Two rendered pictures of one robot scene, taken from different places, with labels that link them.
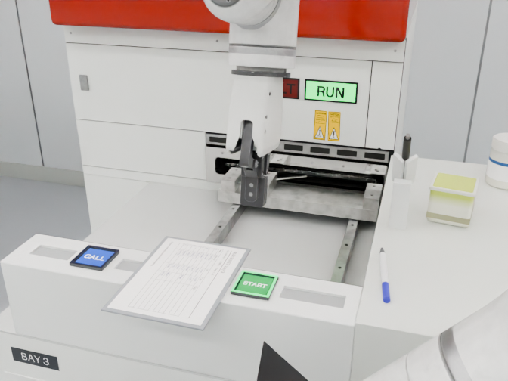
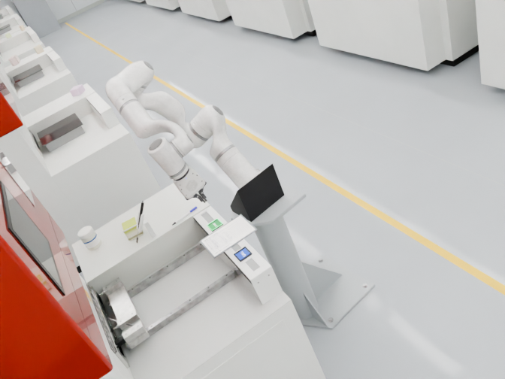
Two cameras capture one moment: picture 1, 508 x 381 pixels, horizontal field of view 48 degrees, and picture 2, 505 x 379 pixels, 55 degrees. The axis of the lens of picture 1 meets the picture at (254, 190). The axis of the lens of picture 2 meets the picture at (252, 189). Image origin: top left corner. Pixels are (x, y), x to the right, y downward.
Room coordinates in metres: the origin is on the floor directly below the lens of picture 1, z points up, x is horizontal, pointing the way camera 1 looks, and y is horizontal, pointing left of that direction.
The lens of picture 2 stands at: (1.44, 1.53, 2.18)
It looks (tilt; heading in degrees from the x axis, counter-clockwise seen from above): 34 degrees down; 237
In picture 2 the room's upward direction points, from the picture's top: 23 degrees counter-clockwise
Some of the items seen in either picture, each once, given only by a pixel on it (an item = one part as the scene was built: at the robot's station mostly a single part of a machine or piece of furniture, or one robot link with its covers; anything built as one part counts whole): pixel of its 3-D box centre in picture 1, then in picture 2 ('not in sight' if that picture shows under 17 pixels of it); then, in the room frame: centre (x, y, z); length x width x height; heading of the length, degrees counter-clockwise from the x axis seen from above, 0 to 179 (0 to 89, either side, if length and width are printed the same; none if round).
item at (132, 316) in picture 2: (266, 183); (128, 319); (1.20, -0.03, 0.89); 0.08 x 0.03 x 0.03; 163
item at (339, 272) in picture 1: (342, 262); (160, 274); (0.95, -0.17, 0.84); 0.50 x 0.02 x 0.03; 163
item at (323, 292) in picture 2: not in sight; (298, 249); (0.28, -0.05, 0.41); 0.51 x 0.44 x 0.82; 172
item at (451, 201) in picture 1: (452, 199); (132, 228); (0.89, -0.35, 1.00); 0.07 x 0.07 x 0.07; 65
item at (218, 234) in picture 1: (212, 242); (182, 308); (1.03, 0.09, 0.84); 0.50 x 0.02 x 0.03; 163
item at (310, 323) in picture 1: (177, 311); (234, 250); (0.72, 0.12, 0.89); 0.55 x 0.09 x 0.14; 73
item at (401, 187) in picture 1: (401, 187); (143, 226); (0.87, -0.25, 1.03); 0.06 x 0.04 x 0.13; 163
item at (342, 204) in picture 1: (298, 199); (126, 313); (1.17, -0.10, 0.87); 0.36 x 0.08 x 0.03; 73
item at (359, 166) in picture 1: (292, 173); (107, 324); (1.26, -0.09, 0.89); 0.44 x 0.02 x 0.10; 73
